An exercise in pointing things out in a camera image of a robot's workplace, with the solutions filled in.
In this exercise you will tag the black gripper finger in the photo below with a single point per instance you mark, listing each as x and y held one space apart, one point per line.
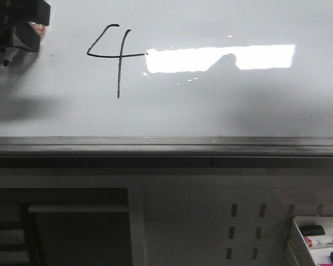
25 37
15 12

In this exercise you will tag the white black-tipped whiteboard marker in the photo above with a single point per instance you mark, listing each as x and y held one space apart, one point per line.
10 52

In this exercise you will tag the white glossy whiteboard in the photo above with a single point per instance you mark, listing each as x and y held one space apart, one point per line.
175 68

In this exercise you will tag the grey whiteboard marker tray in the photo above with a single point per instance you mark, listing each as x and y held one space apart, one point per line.
185 152

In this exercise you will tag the white shelf board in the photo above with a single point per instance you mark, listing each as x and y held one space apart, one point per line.
77 209

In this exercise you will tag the white slotted pegboard panel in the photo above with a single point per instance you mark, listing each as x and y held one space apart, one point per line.
221 220

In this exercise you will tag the red capped white marker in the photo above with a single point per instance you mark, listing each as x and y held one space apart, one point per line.
319 242

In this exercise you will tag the white plastic storage bin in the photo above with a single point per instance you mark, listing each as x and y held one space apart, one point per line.
297 251

